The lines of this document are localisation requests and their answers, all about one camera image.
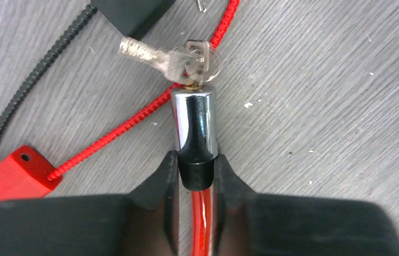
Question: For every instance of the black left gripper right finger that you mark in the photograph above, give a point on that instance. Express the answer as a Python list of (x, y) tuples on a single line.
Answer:
[(251, 223)]

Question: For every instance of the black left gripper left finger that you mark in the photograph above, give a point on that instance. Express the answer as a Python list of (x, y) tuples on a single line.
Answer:
[(142, 222)]

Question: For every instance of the red cable lock chrome cylinder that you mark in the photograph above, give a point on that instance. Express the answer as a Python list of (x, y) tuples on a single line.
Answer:
[(196, 146)]

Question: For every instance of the silver keys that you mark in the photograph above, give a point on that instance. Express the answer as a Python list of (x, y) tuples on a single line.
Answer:
[(196, 62)]

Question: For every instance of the small red cable padlock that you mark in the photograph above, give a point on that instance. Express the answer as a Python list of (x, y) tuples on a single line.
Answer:
[(27, 174)]

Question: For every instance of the small black cable padlock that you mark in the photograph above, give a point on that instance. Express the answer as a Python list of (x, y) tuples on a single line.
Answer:
[(131, 18)]

